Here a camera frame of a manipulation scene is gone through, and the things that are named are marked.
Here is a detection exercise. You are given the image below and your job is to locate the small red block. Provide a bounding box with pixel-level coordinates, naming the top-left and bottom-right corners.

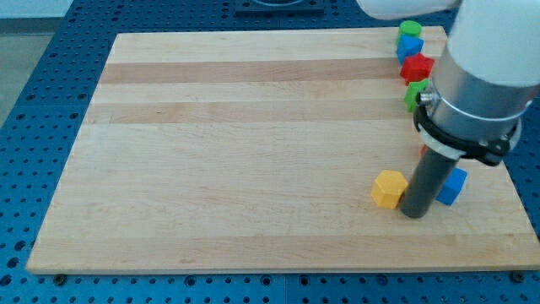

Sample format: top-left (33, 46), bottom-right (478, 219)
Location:
top-left (420, 144), bottom-right (427, 156)

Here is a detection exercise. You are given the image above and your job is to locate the wooden board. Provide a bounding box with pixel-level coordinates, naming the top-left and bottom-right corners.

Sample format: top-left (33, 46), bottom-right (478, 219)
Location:
top-left (26, 27), bottom-right (539, 274)

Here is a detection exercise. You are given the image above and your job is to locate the yellow hexagon block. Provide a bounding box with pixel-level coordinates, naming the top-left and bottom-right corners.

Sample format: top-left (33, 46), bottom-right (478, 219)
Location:
top-left (371, 170), bottom-right (408, 209)

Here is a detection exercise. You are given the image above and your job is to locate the green cylinder block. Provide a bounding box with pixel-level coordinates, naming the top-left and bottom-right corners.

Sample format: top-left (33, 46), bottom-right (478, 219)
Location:
top-left (396, 20), bottom-right (423, 45)

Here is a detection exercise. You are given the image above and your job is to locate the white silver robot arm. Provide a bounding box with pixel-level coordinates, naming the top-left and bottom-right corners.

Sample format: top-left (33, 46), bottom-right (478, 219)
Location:
top-left (358, 0), bottom-right (539, 218)

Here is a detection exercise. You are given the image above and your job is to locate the blue cube block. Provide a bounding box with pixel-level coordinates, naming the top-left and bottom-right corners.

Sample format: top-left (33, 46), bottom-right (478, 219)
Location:
top-left (435, 167), bottom-right (467, 206)

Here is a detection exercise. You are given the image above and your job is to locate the blue pentagon block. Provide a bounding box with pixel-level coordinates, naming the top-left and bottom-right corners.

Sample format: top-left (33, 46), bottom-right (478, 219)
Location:
top-left (397, 35), bottom-right (424, 65)

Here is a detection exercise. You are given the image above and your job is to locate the green star block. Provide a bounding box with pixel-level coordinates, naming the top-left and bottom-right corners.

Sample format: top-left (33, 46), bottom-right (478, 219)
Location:
top-left (403, 79), bottom-right (429, 112)

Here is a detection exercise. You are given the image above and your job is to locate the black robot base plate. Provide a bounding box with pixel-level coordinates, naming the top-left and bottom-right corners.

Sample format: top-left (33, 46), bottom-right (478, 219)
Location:
top-left (233, 0), bottom-right (325, 15)

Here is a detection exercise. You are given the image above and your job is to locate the red star block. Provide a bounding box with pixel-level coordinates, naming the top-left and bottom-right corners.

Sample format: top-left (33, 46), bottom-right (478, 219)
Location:
top-left (400, 53), bottom-right (435, 85)

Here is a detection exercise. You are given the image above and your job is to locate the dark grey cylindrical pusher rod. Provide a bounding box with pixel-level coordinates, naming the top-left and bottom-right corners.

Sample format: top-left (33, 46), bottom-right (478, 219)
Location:
top-left (399, 147), bottom-right (458, 219)

